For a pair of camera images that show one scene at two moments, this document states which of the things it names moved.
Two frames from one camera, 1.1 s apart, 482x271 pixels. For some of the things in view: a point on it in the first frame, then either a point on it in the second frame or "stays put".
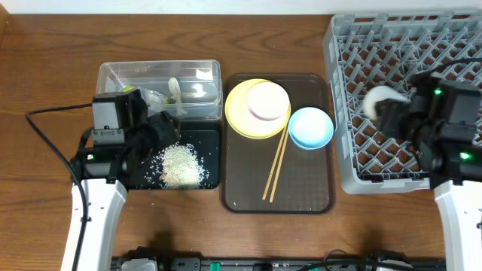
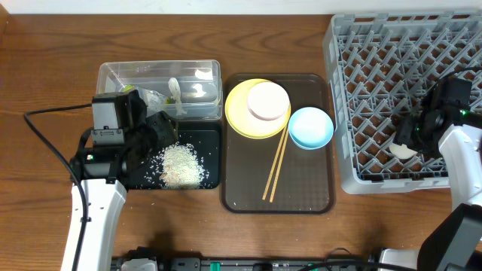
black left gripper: x=164 y=128 stays put
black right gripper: x=386 y=117 to x=405 y=135
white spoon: x=175 y=87 stays put
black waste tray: x=192 y=162 stays put
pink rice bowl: x=268 y=102 stays put
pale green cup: x=381 y=92 to x=401 y=151
